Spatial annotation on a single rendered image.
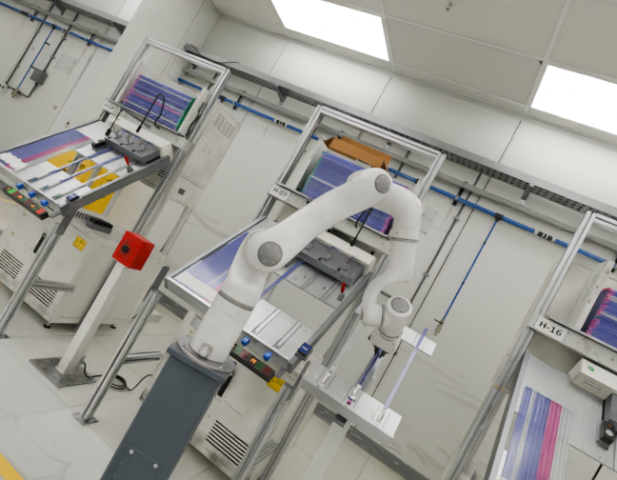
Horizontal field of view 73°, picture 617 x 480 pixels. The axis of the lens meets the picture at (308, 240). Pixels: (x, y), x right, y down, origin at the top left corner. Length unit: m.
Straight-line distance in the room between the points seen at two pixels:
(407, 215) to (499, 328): 2.29
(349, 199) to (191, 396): 0.72
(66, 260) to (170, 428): 1.69
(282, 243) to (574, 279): 1.52
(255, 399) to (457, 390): 1.90
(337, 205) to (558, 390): 1.24
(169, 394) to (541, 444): 1.29
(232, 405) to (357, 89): 3.08
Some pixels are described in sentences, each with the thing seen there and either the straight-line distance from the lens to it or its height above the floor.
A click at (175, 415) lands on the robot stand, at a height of 0.54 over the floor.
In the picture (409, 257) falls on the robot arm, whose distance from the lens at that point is 1.38.
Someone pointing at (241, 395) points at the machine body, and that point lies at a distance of 2.10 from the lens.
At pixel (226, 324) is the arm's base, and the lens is 1.24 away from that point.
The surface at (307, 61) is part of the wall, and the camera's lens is 4.53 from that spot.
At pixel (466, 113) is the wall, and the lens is 3.98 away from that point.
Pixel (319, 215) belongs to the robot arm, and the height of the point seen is 1.23.
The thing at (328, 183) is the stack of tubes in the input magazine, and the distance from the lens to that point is 2.21.
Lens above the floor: 1.11
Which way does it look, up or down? 2 degrees up
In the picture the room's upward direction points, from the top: 29 degrees clockwise
